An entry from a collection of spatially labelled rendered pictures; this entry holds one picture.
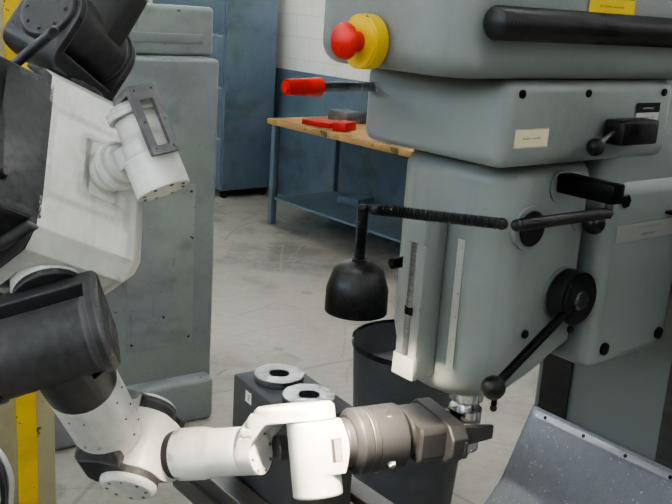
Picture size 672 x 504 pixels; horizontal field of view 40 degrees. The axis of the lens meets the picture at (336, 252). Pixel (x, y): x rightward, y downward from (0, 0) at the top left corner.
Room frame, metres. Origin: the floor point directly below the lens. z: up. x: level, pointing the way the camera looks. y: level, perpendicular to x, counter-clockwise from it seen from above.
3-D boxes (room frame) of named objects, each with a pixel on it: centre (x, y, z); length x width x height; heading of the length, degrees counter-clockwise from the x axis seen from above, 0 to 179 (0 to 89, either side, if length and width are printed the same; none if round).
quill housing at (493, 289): (1.18, -0.20, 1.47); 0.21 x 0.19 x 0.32; 40
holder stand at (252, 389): (1.47, 0.06, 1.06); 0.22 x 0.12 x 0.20; 34
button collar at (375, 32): (1.03, -0.02, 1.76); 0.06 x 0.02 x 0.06; 40
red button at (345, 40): (1.02, 0.00, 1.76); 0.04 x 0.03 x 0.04; 40
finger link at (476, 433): (1.15, -0.21, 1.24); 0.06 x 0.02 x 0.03; 116
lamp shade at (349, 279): (1.00, -0.03, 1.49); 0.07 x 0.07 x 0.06
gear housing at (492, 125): (1.20, -0.23, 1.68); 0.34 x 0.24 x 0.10; 130
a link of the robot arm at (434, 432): (1.14, -0.11, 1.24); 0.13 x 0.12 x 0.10; 26
